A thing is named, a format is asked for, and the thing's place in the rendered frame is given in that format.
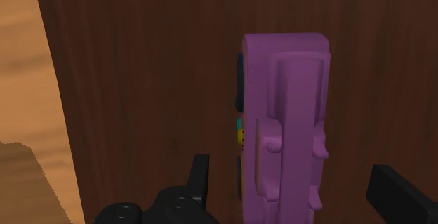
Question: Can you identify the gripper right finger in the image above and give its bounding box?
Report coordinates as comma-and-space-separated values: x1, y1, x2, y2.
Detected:
366, 164, 438, 224

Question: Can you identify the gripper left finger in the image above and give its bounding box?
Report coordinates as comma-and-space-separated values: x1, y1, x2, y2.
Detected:
93, 153, 220, 224

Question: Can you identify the purple toy phone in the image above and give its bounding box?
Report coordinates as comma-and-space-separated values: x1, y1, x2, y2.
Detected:
234, 32, 331, 224

